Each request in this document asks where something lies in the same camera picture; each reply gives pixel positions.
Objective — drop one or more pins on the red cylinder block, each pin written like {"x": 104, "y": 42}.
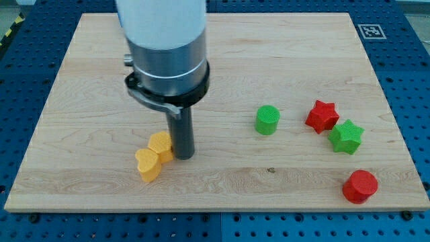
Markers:
{"x": 360, "y": 186}

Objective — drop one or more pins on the green star block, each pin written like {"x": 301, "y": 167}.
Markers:
{"x": 346, "y": 137}

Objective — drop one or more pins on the red star block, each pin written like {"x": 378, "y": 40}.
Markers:
{"x": 323, "y": 116}

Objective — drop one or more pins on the black clamp ring mount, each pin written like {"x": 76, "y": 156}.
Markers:
{"x": 171, "y": 105}

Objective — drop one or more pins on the white fiducial marker tag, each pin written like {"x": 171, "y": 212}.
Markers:
{"x": 372, "y": 32}

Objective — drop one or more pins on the yellow heart block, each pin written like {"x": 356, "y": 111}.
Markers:
{"x": 149, "y": 165}

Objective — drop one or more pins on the yellow hexagon block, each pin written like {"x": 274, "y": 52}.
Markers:
{"x": 161, "y": 144}

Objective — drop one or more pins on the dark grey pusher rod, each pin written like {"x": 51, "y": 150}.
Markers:
{"x": 182, "y": 135}

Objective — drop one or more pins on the wooden board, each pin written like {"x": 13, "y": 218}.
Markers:
{"x": 81, "y": 156}

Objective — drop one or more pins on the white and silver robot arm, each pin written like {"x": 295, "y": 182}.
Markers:
{"x": 170, "y": 69}

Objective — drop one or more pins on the green cylinder block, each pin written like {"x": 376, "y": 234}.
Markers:
{"x": 267, "y": 119}

